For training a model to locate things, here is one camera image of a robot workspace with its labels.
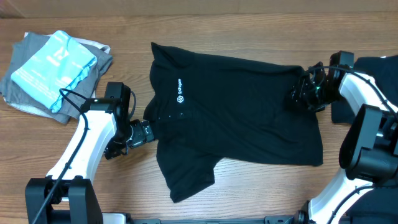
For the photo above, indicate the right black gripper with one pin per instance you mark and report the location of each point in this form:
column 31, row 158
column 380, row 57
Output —
column 299, row 89

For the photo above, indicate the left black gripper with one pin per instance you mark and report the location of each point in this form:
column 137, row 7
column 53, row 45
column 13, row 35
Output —
column 143, row 133

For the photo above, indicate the black polo shirt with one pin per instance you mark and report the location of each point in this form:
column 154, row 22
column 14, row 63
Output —
column 208, row 107

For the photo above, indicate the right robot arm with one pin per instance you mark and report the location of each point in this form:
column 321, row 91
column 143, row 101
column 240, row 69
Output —
column 368, row 154

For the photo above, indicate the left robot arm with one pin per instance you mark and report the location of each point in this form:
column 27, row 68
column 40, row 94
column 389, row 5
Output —
column 105, row 129

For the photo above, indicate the pile of black clothes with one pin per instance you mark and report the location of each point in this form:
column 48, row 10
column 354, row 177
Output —
column 379, row 205

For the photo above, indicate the folded dark grey shirt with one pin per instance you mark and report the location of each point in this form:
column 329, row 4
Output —
column 82, row 90

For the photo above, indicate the folded light blue shirt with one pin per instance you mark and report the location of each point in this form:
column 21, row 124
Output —
column 60, row 64

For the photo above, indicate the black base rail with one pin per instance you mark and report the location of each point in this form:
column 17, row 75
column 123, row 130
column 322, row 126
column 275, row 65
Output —
column 199, row 221

